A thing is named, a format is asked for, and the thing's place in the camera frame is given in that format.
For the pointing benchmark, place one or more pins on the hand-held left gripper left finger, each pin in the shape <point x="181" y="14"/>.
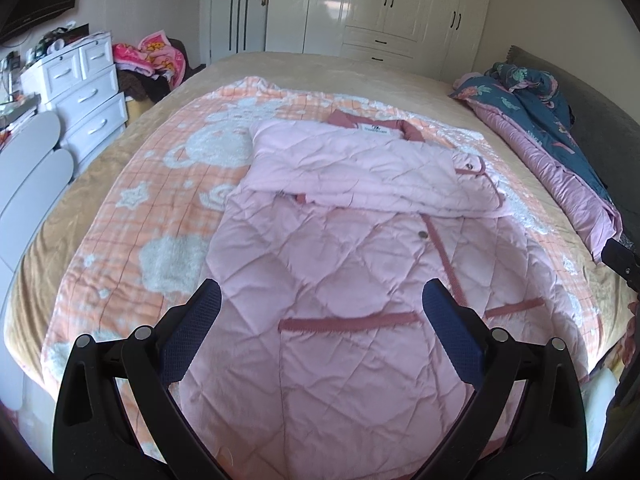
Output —
<point x="192" y="330"/>

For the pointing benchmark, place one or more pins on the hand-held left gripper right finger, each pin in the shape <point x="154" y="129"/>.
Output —
<point x="450" y="330"/>

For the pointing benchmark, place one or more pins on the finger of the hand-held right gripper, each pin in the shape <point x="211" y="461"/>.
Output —
<point x="622" y="262"/>

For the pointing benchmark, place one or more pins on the pink quilted jacket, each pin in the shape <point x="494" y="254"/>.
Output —
<point x="325" y="260"/>

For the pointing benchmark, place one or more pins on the dark clothes pile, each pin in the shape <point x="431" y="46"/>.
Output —
<point x="145" y="87"/>

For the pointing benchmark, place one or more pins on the grey upholstered headboard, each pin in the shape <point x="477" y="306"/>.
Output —
<point x="610" y="125"/>

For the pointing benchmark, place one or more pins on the orange plaid blanket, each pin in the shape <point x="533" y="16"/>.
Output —
<point x="165" y="170"/>

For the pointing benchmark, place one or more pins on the blue and pink floral quilt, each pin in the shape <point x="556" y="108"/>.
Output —
<point x="530" y="110"/>

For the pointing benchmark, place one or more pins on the white oval panel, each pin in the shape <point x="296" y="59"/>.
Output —
<point x="47" y="185"/>
<point x="27" y="145"/>

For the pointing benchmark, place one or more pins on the white drawer chest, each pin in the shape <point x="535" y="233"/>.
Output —
<point x="85" y="95"/>

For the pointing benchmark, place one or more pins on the pink cartoon blanket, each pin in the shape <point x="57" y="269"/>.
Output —
<point x="160" y="55"/>

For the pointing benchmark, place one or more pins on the bed with tan sheet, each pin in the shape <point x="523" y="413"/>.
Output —
<point x="300" y="65"/>

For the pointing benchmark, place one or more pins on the white door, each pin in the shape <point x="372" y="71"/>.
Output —
<point x="252" y="30"/>

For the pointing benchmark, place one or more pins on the white wardrobe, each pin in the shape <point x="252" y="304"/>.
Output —
<point x="300" y="10"/>

